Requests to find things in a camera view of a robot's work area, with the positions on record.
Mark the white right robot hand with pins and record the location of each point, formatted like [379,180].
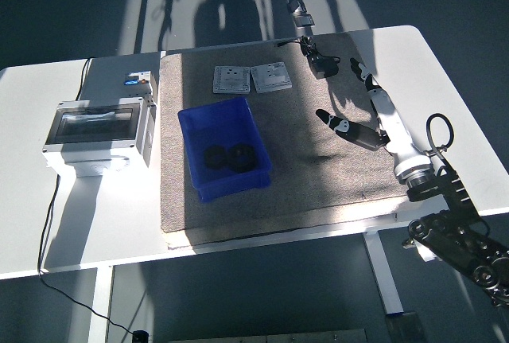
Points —
[391,120]

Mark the black hexagonal nut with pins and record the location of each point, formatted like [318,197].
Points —
[214,157]
[243,157]

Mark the blue plastic box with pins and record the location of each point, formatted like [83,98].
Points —
[234,188]

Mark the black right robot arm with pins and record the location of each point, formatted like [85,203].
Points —
[449,188]

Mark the black power adapter plug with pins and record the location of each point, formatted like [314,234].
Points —
[324,67]

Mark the white socket panel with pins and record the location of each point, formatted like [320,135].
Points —
[271,77]
[231,80]

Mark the shiny metal floor fixture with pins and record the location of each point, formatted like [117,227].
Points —
[302,20]

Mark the white table leg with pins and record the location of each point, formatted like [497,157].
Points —
[385,279]
[99,303]

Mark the grey-brown mat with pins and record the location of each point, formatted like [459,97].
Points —
[238,219]

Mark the grey table foot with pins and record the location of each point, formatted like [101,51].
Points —
[403,329]

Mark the small breaker with blue label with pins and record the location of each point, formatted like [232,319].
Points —
[139,77]

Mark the black floor plug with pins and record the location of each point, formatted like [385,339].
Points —
[140,336]

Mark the white enclosure with clear lid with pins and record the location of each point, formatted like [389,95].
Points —
[95,146]

